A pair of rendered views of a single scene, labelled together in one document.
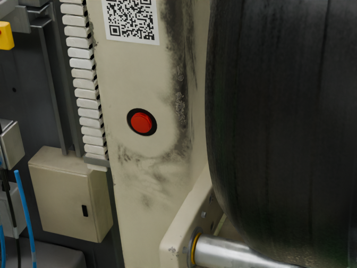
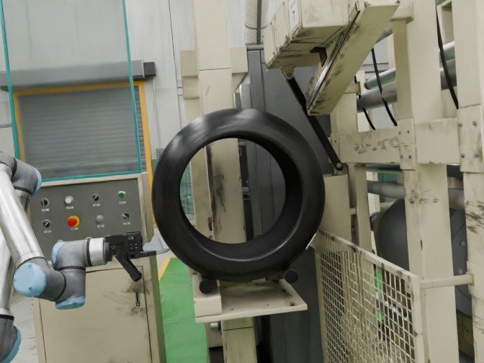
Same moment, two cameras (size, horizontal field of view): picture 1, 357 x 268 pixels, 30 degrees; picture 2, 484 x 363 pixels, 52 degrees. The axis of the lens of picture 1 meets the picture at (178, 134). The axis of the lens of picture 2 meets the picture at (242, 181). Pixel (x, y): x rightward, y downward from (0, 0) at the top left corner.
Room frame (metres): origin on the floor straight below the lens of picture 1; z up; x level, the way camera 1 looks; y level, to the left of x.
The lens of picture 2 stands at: (-0.08, -1.75, 1.31)
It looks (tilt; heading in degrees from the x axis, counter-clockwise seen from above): 3 degrees down; 61
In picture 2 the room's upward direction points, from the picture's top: 5 degrees counter-clockwise
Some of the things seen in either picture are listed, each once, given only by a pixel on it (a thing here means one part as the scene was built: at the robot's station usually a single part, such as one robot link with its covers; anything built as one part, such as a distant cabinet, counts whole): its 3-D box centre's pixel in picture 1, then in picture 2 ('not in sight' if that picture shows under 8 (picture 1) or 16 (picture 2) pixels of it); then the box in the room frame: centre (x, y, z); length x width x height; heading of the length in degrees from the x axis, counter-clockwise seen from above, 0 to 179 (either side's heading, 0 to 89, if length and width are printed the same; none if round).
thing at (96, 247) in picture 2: not in sight; (100, 251); (0.29, -0.10, 1.03); 0.10 x 0.05 x 0.09; 67
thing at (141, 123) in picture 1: (142, 120); not in sight; (0.79, 0.05, 1.06); 0.03 x 0.02 x 0.03; 67
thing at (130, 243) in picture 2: not in sight; (124, 246); (0.37, -0.13, 1.04); 0.12 x 0.08 x 0.09; 157
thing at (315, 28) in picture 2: not in sight; (314, 28); (0.98, -0.45, 1.71); 0.61 x 0.25 x 0.15; 67
